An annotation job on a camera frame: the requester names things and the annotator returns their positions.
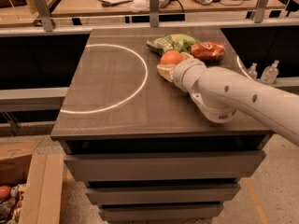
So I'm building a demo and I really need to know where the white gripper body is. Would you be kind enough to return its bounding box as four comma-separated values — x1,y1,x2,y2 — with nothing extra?
173,58,206,92

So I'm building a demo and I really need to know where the orange fruit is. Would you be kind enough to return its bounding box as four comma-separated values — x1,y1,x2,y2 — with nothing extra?
160,50,183,65

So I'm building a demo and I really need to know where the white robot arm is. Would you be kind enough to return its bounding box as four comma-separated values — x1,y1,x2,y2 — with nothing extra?
157,58,299,146

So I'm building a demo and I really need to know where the green jalapeno chip bag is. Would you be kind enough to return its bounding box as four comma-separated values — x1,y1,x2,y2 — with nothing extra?
147,34,199,55

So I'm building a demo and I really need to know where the crushed red soda can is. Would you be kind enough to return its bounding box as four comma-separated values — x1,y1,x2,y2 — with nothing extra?
191,42,225,62

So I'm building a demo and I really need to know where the grey drawer cabinet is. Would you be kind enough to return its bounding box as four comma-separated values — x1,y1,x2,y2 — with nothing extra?
51,28,272,222

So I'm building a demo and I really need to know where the clear bottle right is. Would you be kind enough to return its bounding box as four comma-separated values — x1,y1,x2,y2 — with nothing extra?
261,60,279,84

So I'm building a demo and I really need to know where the cardboard box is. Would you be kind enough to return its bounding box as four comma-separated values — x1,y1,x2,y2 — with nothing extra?
0,141,64,224

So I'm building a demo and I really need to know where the red item in box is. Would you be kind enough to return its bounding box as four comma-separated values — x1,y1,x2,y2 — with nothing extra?
0,185,11,202

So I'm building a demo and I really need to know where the metal bracket middle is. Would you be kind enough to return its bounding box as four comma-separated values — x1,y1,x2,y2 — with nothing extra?
149,0,159,27

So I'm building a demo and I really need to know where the metal bracket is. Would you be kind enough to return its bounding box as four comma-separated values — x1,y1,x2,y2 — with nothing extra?
34,0,54,32
252,0,269,23
149,0,159,27

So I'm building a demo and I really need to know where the metal bracket right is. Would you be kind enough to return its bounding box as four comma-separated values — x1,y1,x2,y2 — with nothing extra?
252,0,269,23

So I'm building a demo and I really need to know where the metal bracket left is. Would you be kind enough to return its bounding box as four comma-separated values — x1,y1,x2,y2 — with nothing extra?
34,0,54,32

